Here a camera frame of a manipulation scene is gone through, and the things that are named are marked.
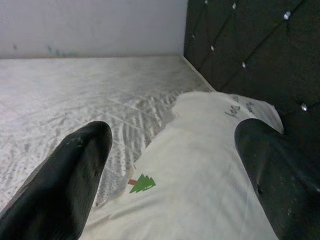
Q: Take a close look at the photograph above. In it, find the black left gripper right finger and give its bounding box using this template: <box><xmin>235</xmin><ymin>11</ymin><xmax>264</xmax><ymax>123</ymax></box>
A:
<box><xmin>234</xmin><ymin>118</ymin><xmax>320</xmax><ymax>240</ymax></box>

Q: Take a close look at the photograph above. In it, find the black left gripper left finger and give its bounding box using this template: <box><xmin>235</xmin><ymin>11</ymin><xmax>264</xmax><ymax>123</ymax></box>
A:
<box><xmin>0</xmin><ymin>121</ymin><xmax>113</xmax><ymax>240</ymax></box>

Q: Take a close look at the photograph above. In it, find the cream pillow with green tree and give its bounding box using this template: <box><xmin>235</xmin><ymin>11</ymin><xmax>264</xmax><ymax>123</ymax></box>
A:
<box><xmin>82</xmin><ymin>91</ymin><xmax>285</xmax><ymax>240</ymax></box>

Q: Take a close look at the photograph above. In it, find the grey quilted mattress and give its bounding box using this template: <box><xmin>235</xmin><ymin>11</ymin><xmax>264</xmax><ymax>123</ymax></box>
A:
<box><xmin>0</xmin><ymin>55</ymin><xmax>216</xmax><ymax>209</ymax></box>

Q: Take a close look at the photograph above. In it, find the black tufted headboard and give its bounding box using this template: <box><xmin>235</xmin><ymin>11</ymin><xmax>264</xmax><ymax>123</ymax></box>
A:
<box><xmin>183</xmin><ymin>0</ymin><xmax>320</xmax><ymax>194</ymax></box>

